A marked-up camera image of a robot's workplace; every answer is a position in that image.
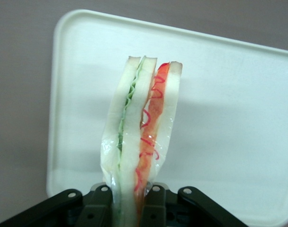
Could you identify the cream plastic tray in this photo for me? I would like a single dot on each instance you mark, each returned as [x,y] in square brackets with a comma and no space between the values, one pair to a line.
[224,118]

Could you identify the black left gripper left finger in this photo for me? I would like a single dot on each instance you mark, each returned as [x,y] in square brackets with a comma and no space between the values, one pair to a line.
[70,208]

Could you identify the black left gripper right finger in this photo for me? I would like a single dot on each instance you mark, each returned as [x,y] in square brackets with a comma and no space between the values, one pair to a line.
[182,210]

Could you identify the triangle sandwich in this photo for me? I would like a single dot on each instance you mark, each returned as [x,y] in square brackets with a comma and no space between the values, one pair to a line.
[132,132]

